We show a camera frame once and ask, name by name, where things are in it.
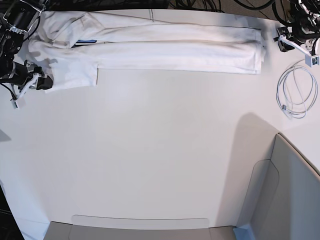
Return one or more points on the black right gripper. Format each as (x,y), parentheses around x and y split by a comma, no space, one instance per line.
(44,82)

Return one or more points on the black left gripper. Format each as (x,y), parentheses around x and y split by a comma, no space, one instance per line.
(283,47)

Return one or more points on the white printed t-shirt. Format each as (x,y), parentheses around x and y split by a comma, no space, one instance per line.
(73,45)

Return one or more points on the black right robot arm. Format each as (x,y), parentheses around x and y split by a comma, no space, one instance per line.
(17,25)

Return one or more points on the grey partition panel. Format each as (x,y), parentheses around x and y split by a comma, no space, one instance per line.
(283,197)

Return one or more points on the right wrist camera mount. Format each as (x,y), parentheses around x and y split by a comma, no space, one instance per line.
(19,101)

